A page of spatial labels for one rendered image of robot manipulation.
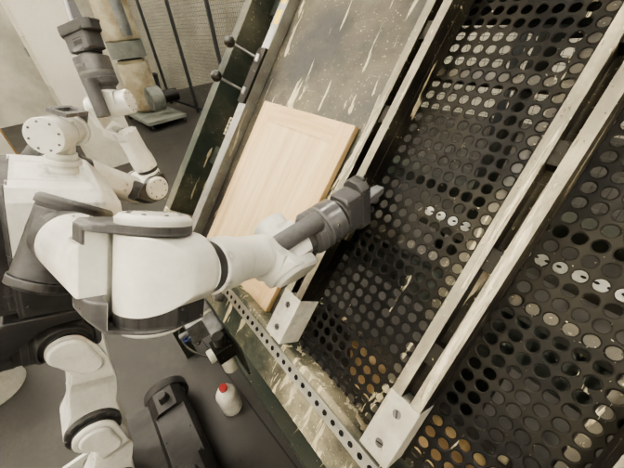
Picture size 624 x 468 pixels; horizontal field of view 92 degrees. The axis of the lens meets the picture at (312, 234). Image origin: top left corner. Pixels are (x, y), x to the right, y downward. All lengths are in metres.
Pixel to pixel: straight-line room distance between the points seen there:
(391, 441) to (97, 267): 0.53
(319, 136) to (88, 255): 0.66
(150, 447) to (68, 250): 1.35
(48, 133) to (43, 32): 4.05
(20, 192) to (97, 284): 0.36
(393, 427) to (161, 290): 0.46
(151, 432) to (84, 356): 0.78
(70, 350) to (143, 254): 0.64
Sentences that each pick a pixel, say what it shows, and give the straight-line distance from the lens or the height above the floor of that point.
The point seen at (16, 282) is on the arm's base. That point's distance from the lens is 0.62.
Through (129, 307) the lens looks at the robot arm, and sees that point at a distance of 0.36.
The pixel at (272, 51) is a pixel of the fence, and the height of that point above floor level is 1.46.
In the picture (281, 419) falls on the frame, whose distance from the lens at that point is 1.52.
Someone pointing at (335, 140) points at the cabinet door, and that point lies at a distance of 0.84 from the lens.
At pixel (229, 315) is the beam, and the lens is 0.98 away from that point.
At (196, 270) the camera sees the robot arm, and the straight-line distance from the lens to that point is 0.35.
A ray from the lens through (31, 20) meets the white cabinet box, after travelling 4.78.
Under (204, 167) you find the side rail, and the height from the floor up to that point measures 1.04.
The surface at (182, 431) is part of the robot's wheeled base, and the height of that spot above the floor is 0.19.
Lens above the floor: 1.58
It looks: 37 degrees down
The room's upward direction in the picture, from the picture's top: 5 degrees counter-clockwise
